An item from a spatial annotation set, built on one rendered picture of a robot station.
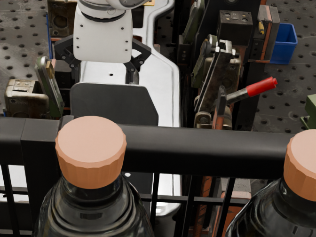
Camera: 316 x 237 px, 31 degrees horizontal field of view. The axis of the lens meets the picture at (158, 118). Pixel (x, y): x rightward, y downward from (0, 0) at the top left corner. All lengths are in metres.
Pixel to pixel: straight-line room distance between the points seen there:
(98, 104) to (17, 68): 1.05
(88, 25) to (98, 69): 0.33
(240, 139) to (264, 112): 1.31
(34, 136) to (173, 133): 0.09
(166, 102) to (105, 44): 0.27
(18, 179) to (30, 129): 0.71
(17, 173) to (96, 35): 0.29
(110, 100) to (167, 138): 0.38
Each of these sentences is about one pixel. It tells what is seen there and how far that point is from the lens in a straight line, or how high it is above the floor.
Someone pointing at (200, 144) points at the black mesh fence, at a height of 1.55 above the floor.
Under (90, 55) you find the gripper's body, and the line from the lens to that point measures 1.01.
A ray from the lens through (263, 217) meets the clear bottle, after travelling 0.28.
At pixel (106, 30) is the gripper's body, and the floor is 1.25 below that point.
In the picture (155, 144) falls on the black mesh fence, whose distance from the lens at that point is 0.36.
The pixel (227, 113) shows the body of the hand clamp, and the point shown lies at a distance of 1.13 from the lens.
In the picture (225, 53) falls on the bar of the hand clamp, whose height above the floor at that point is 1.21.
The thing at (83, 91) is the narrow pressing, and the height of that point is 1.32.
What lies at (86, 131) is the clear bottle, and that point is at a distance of 0.25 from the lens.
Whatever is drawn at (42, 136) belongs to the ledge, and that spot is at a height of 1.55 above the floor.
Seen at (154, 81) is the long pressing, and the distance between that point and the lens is 1.26.
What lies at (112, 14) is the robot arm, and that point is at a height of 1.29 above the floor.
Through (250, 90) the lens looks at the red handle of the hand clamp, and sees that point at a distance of 1.08.
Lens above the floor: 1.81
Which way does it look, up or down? 43 degrees down
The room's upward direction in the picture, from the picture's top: 5 degrees clockwise
